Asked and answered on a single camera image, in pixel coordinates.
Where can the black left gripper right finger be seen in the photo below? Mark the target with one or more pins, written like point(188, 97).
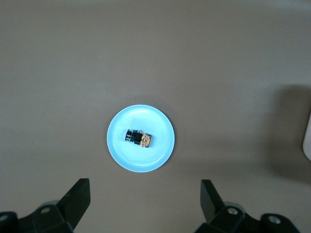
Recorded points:
point(215, 213)

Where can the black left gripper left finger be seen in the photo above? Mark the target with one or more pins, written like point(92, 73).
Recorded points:
point(73, 206)

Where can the orange black push-button switch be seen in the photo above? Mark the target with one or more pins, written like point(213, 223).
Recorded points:
point(137, 138)

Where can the pink box with white lid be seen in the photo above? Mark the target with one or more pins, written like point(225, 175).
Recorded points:
point(308, 140)

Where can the blue round plate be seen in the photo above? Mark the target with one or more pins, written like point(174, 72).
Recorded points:
point(141, 160)

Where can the brown table mat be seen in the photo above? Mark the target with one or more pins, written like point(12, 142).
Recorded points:
point(145, 48)

